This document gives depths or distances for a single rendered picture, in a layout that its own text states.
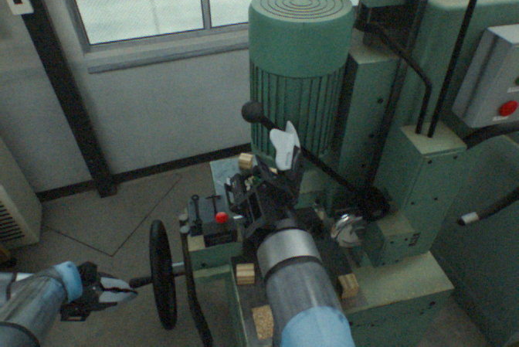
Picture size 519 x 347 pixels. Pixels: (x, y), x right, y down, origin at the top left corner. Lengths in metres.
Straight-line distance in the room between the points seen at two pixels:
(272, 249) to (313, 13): 0.36
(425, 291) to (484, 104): 0.57
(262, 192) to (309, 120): 0.22
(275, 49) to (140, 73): 1.54
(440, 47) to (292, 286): 0.45
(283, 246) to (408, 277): 0.73
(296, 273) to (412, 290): 0.72
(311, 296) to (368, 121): 0.43
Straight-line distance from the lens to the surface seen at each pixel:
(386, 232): 0.85
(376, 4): 0.68
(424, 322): 1.31
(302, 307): 0.42
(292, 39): 0.59
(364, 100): 0.72
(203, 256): 0.96
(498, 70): 0.70
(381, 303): 1.08
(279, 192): 0.51
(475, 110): 0.74
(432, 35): 0.67
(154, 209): 2.34
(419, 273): 1.16
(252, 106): 0.55
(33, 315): 0.62
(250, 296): 0.93
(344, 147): 0.78
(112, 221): 2.35
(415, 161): 0.72
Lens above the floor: 1.73
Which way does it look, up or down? 42 degrees down
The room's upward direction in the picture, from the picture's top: straight up
